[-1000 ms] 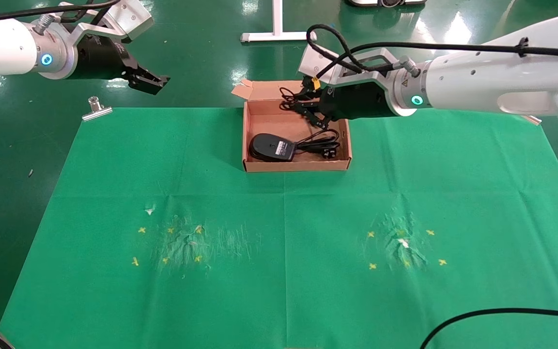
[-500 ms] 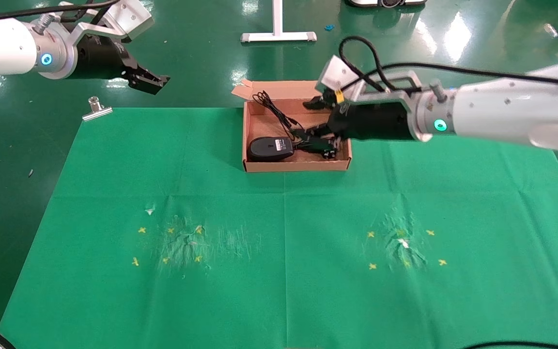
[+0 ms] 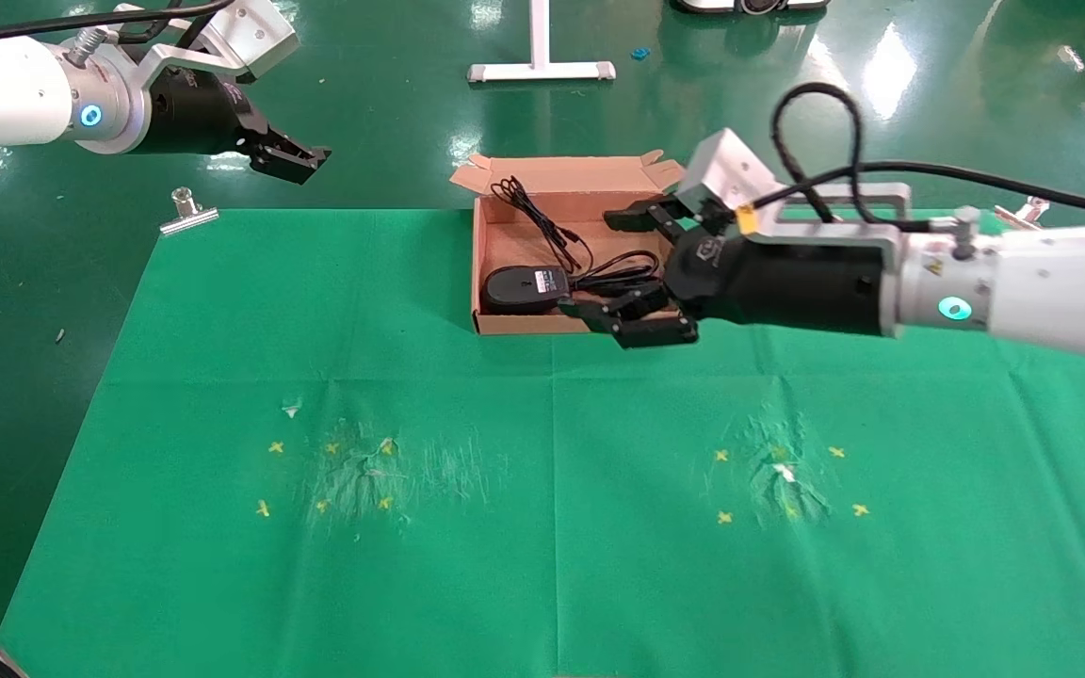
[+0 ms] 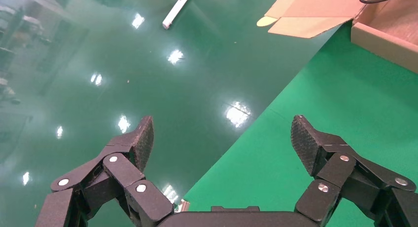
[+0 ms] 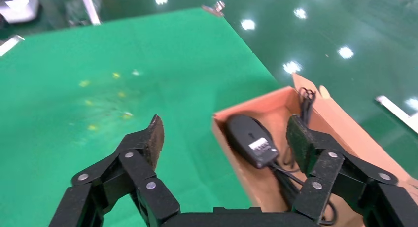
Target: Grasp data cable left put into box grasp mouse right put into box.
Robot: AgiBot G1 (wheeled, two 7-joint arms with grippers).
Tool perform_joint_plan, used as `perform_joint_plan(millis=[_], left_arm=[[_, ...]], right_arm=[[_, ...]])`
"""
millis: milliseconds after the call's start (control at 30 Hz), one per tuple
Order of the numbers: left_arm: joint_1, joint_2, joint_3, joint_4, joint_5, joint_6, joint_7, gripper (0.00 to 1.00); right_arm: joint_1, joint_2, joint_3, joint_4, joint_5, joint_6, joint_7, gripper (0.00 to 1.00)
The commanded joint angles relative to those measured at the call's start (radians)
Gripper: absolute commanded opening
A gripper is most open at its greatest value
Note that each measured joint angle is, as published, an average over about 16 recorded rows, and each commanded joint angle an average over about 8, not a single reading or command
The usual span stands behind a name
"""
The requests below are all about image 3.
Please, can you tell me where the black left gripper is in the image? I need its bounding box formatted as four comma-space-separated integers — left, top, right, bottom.
133, 68, 332, 186

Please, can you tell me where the white stand base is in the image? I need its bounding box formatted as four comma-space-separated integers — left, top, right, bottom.
467, 0, 618, 86

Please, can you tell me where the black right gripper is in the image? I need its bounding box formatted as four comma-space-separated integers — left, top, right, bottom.
559, 197, 903, 350

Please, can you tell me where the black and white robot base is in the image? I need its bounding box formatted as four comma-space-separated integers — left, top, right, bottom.
670, 0, 832, 19

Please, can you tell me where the black wired computer mouse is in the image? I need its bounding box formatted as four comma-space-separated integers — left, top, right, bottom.
480, 176, 593, 316

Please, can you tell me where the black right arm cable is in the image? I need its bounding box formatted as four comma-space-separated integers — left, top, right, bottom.
753, 82, 1085, 228

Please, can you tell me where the open brown cardboard box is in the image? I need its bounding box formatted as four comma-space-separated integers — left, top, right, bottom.
450, 150, 692, 336

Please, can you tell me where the green table cloth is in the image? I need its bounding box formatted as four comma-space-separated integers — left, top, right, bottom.
0, 208, 1085, 678

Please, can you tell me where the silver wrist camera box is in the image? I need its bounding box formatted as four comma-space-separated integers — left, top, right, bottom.
673, 128, 914, 251
114, 0, 300, 89

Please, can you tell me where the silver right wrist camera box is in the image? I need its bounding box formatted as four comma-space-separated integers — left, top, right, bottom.
673, 128, 914, 251

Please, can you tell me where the black power cable with plug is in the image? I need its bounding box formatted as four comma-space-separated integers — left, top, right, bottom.
565, 249, 672, 299

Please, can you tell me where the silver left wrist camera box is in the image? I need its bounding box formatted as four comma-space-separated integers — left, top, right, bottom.
114, 0, 300, 89

